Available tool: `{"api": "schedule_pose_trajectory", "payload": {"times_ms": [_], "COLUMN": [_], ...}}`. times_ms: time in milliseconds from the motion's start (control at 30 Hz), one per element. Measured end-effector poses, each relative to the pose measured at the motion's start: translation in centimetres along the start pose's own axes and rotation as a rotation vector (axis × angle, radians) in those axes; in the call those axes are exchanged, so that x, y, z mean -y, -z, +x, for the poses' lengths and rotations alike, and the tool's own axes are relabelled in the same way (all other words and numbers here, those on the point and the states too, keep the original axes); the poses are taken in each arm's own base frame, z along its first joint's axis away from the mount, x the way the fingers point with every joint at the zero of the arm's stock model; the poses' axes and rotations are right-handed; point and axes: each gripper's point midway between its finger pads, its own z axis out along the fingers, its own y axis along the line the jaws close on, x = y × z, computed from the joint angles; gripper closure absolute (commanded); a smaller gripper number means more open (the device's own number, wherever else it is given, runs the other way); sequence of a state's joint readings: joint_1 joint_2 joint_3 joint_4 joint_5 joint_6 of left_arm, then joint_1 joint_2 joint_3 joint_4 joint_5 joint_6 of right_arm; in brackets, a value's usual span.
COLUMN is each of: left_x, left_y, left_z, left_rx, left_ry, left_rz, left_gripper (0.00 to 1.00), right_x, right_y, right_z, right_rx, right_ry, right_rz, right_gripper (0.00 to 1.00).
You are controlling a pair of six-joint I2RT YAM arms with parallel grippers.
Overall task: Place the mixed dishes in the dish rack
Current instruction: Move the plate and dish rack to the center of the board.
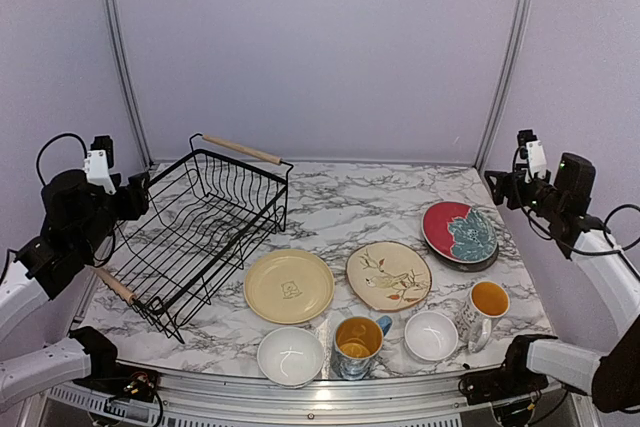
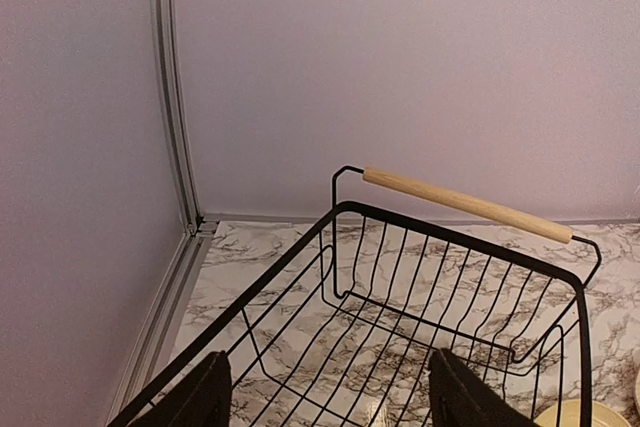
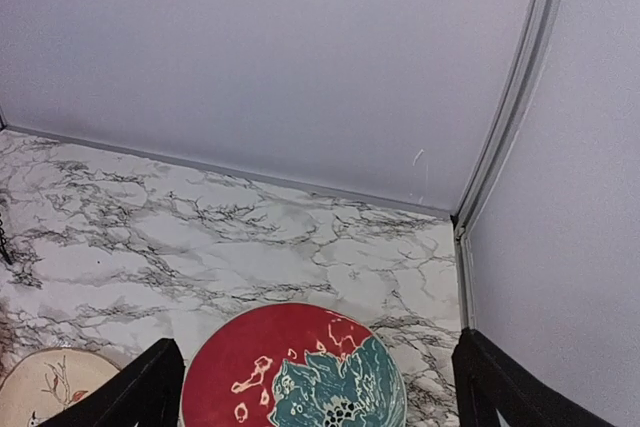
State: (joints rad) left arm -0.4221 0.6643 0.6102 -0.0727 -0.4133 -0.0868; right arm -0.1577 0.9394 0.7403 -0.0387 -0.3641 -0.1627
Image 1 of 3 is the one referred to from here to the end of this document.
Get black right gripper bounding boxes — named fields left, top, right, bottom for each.
left=485, top=163, right=566, bottom=220

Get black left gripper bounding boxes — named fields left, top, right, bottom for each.
left=74, top=170, right=150, bottom=259

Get black wire dish rack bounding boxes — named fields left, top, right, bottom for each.
left=96, top=133, right=294, bottom=340

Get red and teal plate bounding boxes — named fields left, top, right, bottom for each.
left=422, top=201, right=497, bottom=239

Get pale yellow round plate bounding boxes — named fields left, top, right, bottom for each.
left=244, top=249, right=335, bottom=325

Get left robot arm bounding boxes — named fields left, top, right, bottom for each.
left=1, top=135, right=150, bottom=411

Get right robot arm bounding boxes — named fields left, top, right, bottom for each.
left=484, top=153, right=639, bottom=415

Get grey reindeer plate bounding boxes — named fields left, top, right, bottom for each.
left=423, top=234, right=499, bottom=272

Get white patterned mug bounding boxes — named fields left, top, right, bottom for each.
left=454, top=281, right=510, bottom=353

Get cream bird pattern plate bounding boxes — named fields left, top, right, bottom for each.
left=345, top=241, right=433, bottom=312

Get small white bowl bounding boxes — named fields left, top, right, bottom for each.
left=404, top=311, right=458, bottom=362

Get large white bowl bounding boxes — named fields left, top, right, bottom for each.
left=256, top=327, right=325, bottom=388

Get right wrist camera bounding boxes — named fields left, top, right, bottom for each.
left=516, top=129, right=551, bottom=183

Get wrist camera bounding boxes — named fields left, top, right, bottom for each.
left=516, top=129, right=551, bottom=183
left=83, top=135, right=116, bottom=195

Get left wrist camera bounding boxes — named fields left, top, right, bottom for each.
left=83, top=135, right=116, bottom=195

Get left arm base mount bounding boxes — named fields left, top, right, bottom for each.
left=73, top=364, right=160, bottom=403

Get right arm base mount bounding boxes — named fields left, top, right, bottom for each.
left=458, top=366, right=549, bottom=405

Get aluminium front rail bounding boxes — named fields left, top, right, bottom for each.
left=19, top=361, right=601, bottom=427

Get right aluminium frame post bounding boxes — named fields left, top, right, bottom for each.
left=473, top=0, right=532, bottom=171

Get aluminium frame post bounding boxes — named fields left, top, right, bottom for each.
left=473, top=0, right=532, bottom=171
left=103, top=0, right=154, bottom=168

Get blue handled mug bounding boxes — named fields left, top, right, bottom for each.
left=331, top=315, right=393, bottom=381

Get left aluminium frame post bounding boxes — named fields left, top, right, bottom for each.
left=103, top=0, right=154, bottom=168

